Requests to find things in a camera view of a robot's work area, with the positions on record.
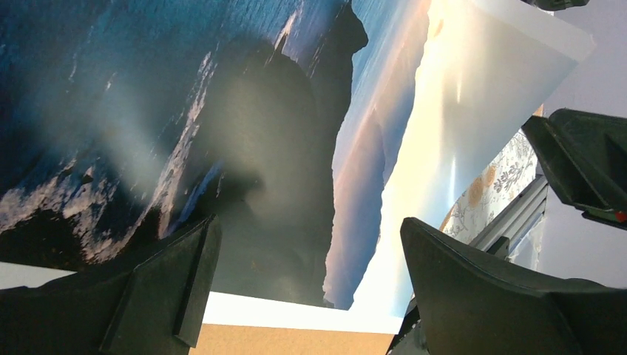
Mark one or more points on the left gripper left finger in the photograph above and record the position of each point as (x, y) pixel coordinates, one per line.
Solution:
(149, 302)

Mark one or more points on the black poker chip case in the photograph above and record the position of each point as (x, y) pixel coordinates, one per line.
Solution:
(556, 5)

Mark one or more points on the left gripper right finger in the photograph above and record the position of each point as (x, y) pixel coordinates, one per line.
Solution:
(471, 302)

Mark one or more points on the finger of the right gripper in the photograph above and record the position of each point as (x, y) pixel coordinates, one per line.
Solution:
(583, 158)

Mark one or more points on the floral patterned table mat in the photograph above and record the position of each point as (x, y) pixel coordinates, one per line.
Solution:
(509, 173)

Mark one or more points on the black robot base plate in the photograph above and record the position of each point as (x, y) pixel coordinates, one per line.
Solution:
(411, 338)

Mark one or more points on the blue seascape photo print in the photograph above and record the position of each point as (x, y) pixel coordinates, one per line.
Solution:
(311, 128)

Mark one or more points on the brown cardboard backing board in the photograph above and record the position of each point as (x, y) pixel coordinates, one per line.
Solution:
(228, 340)

